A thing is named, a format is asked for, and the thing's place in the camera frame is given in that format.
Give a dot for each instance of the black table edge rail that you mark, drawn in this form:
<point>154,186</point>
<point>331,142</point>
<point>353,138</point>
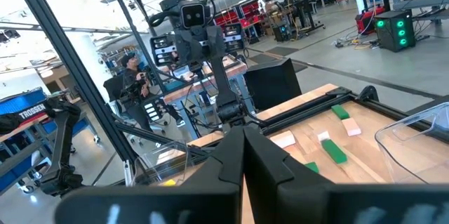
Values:
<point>305,114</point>

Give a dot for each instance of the black aluminium rig frame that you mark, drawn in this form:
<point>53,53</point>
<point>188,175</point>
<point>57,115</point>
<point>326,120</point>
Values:
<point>72,59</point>

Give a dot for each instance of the black box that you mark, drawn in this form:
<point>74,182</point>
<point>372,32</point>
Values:
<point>271,83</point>

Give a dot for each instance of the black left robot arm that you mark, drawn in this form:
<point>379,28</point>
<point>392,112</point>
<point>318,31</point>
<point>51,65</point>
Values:
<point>224,90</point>

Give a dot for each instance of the medium green block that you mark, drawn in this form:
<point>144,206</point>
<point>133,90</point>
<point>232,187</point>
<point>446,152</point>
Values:
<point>340,111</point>

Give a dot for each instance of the wood top workbench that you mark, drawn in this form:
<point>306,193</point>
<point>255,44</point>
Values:
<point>238,69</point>

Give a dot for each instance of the large natural wood block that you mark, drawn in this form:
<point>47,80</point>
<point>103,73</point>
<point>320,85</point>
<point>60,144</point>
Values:
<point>282,139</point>

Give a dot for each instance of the black floor mat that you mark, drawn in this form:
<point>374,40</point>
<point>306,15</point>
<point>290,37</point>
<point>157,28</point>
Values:
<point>282,51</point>

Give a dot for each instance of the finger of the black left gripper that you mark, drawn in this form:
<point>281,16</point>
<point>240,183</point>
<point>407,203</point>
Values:
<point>234,37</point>
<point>163,50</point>

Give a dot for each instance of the small natural wood block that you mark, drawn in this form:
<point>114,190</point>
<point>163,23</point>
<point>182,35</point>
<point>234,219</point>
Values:
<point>323,136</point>

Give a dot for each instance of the clear plastic bin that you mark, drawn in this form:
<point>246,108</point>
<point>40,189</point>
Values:
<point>158,161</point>
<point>414,125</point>

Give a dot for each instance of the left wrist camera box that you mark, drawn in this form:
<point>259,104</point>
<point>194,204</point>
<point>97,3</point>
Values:
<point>193,15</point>

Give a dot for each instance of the long green block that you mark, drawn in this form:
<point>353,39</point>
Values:
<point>334,151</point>

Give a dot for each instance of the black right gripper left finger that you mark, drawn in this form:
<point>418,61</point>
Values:
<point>210,189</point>

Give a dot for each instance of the blue workbench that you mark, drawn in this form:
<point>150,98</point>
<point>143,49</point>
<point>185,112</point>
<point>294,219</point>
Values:
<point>21,99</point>

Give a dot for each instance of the black Trossen robot arm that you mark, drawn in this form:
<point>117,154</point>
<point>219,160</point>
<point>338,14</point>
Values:
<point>61,129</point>

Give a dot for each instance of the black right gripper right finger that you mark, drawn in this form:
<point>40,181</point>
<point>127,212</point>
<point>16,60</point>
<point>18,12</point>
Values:
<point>280,196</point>

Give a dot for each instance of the black standing desk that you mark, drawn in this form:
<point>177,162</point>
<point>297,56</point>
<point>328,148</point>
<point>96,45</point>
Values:
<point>305,13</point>

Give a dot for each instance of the small green block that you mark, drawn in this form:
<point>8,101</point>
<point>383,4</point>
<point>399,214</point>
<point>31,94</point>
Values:
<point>312,167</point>

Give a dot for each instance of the black computer tower green lights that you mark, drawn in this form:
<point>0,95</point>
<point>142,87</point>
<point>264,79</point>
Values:
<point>389,38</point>

